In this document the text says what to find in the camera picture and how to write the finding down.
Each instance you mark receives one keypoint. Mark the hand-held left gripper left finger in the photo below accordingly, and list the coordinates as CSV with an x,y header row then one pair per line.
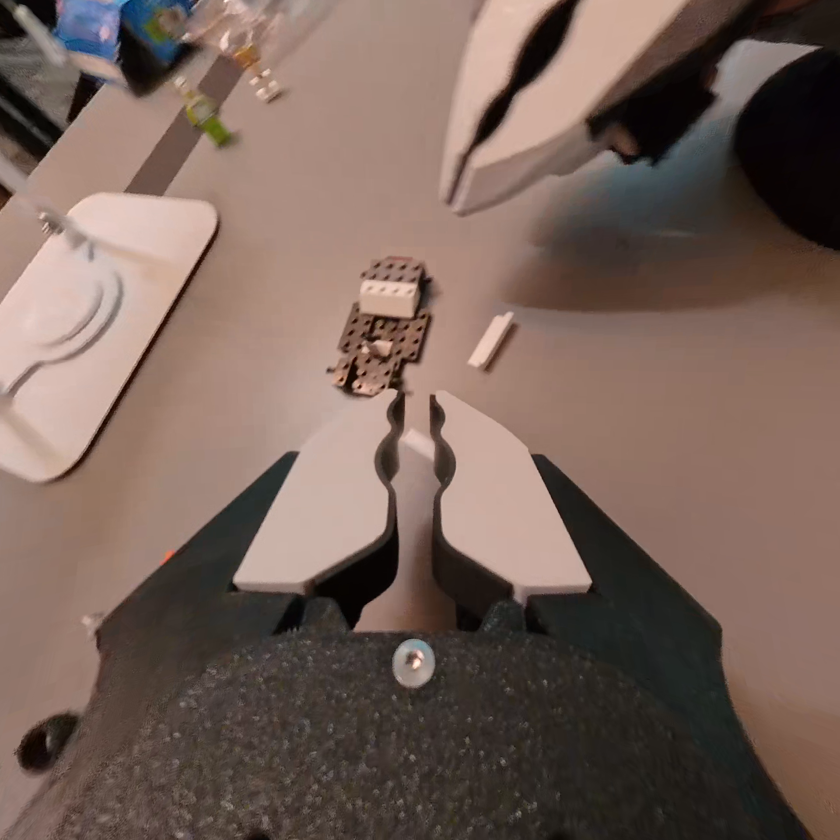
x,y
322,512

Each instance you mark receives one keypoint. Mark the green minifigure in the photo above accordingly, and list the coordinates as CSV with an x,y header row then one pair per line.
x,y
208,121

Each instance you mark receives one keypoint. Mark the orange white lego car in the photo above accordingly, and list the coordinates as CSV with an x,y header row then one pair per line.
x,y
374,348

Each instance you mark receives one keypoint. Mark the small gold trophy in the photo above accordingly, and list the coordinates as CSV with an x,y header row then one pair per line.
x,y
263,85

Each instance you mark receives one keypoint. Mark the clear plastic bag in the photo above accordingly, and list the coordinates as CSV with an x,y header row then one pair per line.
x,y
263,20

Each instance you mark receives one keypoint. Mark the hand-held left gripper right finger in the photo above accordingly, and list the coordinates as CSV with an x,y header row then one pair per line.
x,y
512,519

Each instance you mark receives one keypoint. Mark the white book stand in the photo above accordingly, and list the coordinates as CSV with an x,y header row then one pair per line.
x,y
145,302

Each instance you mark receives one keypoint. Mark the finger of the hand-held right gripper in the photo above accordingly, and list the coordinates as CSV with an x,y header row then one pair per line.
x,y
617,66
492,66

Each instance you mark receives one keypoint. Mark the blue cardboard box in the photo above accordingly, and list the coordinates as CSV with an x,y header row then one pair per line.
x,y
105,26

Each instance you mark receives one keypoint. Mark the black textured pad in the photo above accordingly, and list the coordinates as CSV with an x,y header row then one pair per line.
x,y
801,145

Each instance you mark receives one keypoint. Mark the white long lego piece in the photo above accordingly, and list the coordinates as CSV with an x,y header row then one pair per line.
x,y
491,341
418,444

